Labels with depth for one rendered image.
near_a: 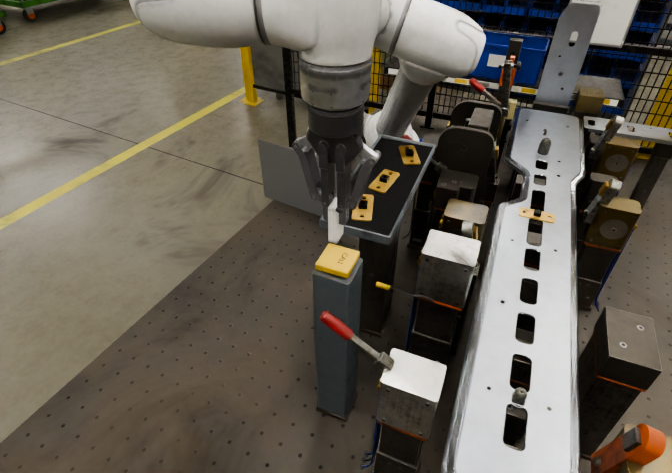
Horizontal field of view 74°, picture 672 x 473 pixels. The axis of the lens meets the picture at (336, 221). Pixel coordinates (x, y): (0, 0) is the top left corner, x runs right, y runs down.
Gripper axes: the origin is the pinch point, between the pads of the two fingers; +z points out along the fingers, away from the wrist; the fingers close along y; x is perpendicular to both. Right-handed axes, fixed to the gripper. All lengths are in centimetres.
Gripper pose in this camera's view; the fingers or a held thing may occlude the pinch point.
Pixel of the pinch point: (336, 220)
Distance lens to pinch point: 70.7
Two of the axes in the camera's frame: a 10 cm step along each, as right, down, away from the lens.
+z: 0.0, 7.8, 6.3
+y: 9.2, 2.4, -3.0
